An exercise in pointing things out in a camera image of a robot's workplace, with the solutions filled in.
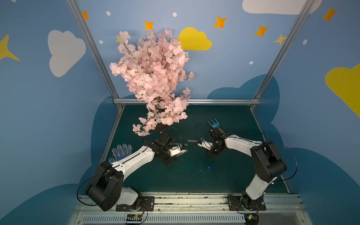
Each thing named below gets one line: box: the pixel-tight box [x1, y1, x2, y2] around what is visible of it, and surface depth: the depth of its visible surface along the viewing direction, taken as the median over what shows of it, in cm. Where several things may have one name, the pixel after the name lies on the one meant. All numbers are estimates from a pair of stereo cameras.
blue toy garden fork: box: [207, 118, 226, 135], surface depth 113 cm
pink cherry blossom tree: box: [109, 29, 195, 136], surface depth 72 cm
